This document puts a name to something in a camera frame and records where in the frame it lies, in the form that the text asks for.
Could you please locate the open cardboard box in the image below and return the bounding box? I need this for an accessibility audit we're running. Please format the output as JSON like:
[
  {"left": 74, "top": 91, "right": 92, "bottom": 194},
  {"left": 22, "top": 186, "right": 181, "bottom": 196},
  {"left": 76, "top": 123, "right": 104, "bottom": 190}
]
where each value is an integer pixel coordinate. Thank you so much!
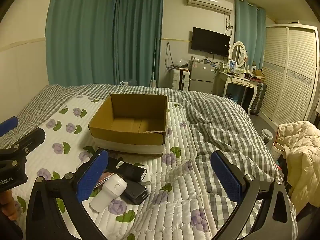
[{"left": 88, "top": 94, "right": 168, "bottom": 155}]

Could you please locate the green curtain right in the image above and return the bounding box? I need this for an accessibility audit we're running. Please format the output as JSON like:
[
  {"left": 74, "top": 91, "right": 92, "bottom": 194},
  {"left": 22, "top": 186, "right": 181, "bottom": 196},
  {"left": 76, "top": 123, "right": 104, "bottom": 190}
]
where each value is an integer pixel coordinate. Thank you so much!
[{"left": 234, "top": 0, "right": 266, "bottom": 69}]

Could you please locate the black wall television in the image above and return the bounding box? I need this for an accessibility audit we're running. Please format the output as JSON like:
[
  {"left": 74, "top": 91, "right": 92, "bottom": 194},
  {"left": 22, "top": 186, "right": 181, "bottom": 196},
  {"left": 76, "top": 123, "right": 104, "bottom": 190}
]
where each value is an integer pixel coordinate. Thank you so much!
[{"left": 191, "top": 27, "right": 230, "bottom": 57}]

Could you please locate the oval vanity mirror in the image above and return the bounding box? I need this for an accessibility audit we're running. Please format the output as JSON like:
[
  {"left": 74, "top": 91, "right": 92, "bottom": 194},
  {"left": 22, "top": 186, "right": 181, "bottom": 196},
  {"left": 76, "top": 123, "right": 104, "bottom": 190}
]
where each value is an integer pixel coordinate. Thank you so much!
[{"left": 228, "top": 41, "right": 247, "bottom": 68}]

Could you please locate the cream puffer jacket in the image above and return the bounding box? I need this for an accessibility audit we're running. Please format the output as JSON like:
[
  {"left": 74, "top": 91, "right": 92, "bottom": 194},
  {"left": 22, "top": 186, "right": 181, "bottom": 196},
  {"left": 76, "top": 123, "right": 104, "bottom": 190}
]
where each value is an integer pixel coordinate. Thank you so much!
[{"left": 276, "top": 121, "right": 320, "bottom": 213}]

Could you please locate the small silver refrigerator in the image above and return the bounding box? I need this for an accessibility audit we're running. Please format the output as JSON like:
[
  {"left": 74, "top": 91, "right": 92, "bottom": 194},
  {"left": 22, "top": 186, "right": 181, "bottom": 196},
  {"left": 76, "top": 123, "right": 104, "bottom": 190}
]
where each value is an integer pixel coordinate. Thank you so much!
[{"left": 189, "top": 61, "right": 217, "bottom": 94}]

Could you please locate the white suitcase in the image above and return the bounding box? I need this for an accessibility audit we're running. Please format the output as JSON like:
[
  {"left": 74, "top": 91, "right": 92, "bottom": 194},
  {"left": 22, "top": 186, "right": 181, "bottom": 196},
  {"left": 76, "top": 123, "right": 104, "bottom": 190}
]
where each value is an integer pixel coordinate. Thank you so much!
[{"left": 170, "top": 68, "right": 190, "bottom": 90}]

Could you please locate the black power bank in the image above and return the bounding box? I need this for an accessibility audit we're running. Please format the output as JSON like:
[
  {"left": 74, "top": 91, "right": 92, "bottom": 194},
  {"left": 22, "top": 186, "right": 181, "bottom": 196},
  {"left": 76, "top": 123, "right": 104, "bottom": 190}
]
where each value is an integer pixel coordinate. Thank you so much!
[{"left": 121, "top": 180, "right": 149, "bottom": 205}]

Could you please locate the white dressing table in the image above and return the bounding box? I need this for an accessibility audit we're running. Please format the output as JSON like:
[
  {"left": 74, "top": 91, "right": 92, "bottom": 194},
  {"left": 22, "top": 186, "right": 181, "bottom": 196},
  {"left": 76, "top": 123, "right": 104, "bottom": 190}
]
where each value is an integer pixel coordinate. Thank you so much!
[{"left": 212, "top": 71, "right": 258, "bottom": 115}]

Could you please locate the grey checkered bed blanket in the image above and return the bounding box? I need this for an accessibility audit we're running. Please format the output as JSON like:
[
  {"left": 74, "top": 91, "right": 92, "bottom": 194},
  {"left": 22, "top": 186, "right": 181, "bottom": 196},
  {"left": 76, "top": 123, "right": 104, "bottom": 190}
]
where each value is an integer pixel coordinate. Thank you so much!
[{"left": 1, "top": 84, "right": 279, "bottom": 239}]

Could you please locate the dark suitcase by wardrobe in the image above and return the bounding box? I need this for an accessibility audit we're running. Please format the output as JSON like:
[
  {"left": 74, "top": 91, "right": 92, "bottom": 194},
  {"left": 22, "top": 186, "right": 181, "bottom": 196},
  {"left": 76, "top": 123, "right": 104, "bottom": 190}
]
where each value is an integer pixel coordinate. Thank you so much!
[{"left": 250, "top": 82, "right": 267, "bottom": 115}]

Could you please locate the lidded plastic cup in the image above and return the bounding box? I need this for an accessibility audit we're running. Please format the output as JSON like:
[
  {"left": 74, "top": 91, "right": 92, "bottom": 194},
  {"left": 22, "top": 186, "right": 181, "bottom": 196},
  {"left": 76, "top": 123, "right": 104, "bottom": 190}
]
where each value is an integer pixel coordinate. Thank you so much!
[{"left": 260, "top": 128, "right": 273, "bottom": 145}]

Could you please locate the green curtain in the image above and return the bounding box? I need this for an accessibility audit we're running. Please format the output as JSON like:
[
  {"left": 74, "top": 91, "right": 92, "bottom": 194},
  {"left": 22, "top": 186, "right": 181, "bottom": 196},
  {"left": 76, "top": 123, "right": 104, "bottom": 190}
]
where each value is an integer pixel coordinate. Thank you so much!
[
  {"left": 45, "top": 0, "right": 163, "bottom": 86},
  {"left": 234, "top": 0, "right": 266, "bottom": 69}
]

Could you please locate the white air conditioner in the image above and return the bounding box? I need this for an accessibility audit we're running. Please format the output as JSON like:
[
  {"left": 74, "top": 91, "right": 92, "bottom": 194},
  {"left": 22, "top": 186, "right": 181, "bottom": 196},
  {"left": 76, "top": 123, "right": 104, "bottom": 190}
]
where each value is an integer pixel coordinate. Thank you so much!
[{"left": 187, "top": 0, "right": 233, "bottom": 15}]

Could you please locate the red floral box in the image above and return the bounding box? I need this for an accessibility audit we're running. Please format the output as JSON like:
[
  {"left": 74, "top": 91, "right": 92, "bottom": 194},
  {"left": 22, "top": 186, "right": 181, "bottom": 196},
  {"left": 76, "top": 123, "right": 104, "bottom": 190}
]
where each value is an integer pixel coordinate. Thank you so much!
[{"left": 95, "top": 172, "right": 114, "bottom": 187}]

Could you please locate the left hand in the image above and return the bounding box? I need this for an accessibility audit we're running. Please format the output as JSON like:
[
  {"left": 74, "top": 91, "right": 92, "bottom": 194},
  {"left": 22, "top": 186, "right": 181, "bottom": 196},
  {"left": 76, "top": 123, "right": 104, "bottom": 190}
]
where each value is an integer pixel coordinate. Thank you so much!
[{"left": 0, "top": 190, "right": 18, "bottom": 221}]

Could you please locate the white louvered wardrobe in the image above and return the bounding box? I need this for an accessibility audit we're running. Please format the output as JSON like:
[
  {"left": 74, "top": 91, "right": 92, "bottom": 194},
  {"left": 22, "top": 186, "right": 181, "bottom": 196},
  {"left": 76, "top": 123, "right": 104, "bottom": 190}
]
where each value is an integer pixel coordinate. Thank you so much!
[{"left": 259, "top": 24, "right": 319, "bottom": 127}]

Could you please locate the white bottle red cap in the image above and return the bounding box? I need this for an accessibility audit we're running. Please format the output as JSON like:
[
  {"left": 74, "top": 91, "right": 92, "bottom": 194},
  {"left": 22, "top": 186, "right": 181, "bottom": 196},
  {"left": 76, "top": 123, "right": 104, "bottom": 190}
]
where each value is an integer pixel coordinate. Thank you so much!
[{"left": 89, "top": 174, "right": 127, "bottom": 213}]

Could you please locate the paper cup with straw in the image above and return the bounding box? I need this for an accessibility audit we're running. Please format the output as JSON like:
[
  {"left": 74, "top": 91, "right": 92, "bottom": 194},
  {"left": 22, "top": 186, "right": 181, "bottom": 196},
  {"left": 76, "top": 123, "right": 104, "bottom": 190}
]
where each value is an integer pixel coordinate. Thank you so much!
[{"left": 270, "top": 130, "right": 285, "bottom": 161}]

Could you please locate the green curtain left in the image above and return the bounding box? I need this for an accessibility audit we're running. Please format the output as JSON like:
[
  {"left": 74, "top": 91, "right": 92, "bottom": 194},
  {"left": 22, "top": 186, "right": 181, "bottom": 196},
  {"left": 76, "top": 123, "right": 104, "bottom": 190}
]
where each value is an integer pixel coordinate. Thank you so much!
[{"left": 45, "top": 0, "right": 163, "bottom": 86}]

